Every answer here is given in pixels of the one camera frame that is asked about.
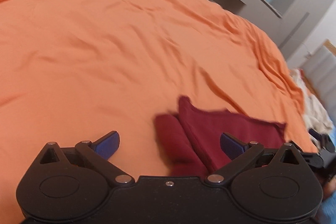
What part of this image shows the dark red long-sleeved shirt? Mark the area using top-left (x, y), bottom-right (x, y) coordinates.
top-left (154, 95), bottom-right (286, 177)

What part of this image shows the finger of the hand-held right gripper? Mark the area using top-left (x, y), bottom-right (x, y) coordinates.
top-left (308, 128), bottom-right (328, 146)
top-left (290, 140), bottom-right (324, 169)

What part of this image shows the orange duvet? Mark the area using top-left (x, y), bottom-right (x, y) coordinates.
top-left (0, 0), bottom-right (318, 216)

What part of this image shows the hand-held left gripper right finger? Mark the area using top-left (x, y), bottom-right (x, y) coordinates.
top-left (206, 132), bottom-right (306, 184)

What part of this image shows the person's right hand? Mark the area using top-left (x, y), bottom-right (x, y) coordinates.
top-left (322, 174), bottom-right (336, 201)

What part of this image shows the person's right forearm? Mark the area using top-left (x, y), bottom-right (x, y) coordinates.
top-left (318, 196), bottom-right (336, 224)

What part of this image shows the cream clothes pile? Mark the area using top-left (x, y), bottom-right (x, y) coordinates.
top-left (289, 68), bottom-right (334, 135)

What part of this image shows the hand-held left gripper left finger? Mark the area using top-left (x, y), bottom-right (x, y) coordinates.
top-left (39, 131), bottom-right (135, 185)

